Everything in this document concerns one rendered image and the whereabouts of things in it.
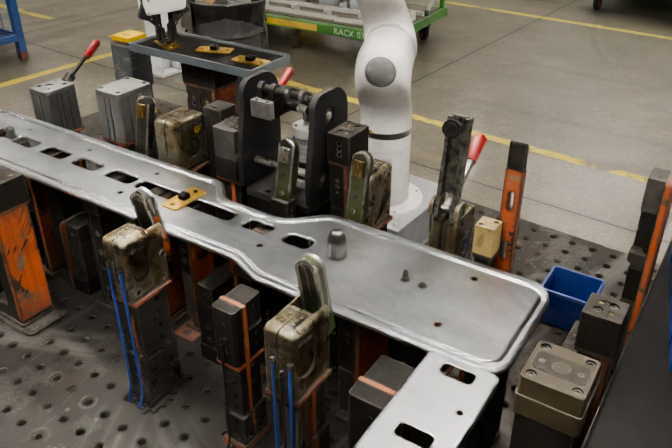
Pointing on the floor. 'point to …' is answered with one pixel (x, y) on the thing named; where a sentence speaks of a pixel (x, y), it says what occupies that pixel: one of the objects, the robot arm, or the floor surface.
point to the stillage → (11, 10)
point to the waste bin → (227, 16)
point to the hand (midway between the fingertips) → (166, 33)
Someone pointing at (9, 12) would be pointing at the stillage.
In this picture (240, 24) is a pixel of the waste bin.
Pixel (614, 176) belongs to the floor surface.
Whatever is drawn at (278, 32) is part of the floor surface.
